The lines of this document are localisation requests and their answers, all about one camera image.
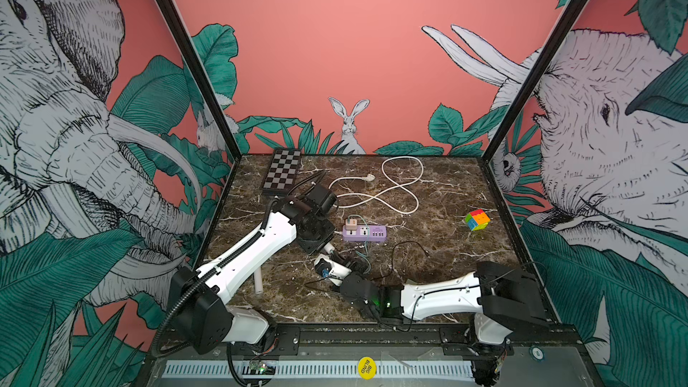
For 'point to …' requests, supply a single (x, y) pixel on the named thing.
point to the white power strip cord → (369, 177)
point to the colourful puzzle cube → (477, 219)
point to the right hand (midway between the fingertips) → (334, 249)
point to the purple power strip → (377, 233)
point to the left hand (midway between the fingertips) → (336, 239)
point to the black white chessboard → (282, 174)
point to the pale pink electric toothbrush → (258, 281)
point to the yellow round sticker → (367, 367)
